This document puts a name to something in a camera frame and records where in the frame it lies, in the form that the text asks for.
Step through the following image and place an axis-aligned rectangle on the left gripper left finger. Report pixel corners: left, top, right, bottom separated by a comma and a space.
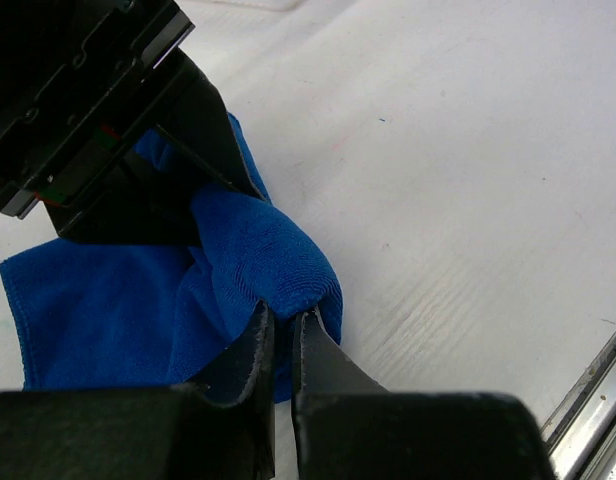
0, 303, 275, 479

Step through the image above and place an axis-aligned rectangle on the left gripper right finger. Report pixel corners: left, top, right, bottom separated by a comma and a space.
292, 309, 555, 479

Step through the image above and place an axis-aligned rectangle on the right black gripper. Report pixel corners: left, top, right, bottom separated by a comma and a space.
0, 1, 265, 246

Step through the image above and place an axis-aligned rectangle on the blue towel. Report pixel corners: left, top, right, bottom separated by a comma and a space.
0, 130, 344, 402

